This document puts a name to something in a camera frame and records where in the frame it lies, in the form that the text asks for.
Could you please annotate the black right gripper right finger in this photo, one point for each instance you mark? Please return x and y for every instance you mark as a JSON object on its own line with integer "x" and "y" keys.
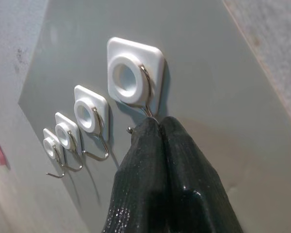
{"x": 196, "y": 194}

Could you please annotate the white square adhesive wall hook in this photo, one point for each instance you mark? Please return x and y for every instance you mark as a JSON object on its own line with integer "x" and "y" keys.
{"x": 81, "y": 93}
{"x": 116, "y": 51}
{"x": 48, "y": 144}
{"x": 59, "y": 119}

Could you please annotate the grey wall panel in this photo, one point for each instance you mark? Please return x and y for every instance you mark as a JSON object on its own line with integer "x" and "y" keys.
{"x": 208, "y": 72}

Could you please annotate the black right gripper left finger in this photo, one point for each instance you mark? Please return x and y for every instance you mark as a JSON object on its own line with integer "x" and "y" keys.
{"x": 140, "y": 182}

